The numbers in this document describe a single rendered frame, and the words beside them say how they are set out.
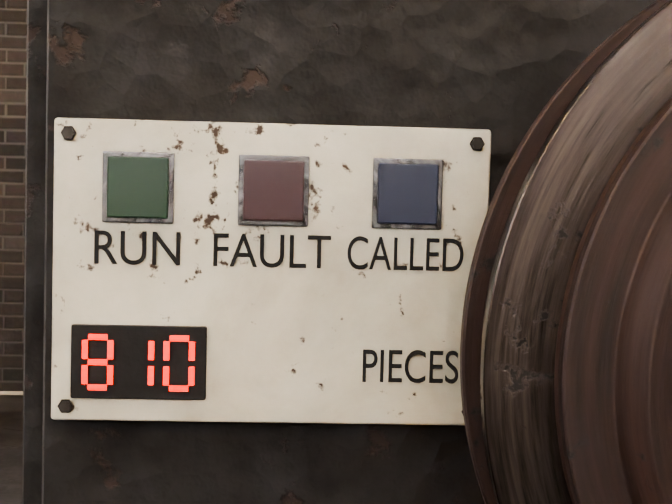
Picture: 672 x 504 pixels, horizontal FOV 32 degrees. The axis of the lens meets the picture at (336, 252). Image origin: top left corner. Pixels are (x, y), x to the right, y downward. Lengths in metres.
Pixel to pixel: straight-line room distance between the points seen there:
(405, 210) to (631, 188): 0.17
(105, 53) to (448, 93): 0.21
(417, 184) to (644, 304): 0.19
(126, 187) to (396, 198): 0.16
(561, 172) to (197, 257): 0.23
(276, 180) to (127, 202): 0.09
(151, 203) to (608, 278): 0.28
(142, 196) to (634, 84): 0.29
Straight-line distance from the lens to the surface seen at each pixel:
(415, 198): 0.70
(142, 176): 0.69
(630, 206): 0.57
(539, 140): 0.64
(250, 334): 0.70
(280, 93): 0.72
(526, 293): 0.58
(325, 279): 0.70
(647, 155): 0.57
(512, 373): 0.58
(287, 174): 0.69
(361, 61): 0.72
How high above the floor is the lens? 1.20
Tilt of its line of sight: 3 degrees down
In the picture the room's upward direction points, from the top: 1 degrees clockwise
